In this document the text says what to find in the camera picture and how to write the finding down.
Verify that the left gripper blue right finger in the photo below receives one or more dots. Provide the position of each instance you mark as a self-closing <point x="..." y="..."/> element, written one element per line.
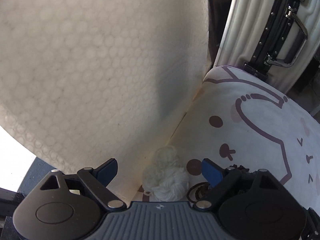
<point x="222" y="190"/>

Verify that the white fluffy scrunchie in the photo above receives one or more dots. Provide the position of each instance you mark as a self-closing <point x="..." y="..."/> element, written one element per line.
<point x="165" y="179"/>

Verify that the cream ribbed suitcase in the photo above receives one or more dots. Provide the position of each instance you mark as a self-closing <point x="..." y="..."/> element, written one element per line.
<point x="273" y="40"/>

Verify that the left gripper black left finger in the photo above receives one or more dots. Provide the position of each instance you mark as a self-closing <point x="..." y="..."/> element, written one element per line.
<point x="95" y="180"/>

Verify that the white cartoon bed sheet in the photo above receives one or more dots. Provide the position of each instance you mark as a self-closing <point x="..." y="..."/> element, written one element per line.
<point x="237" y="119"/>

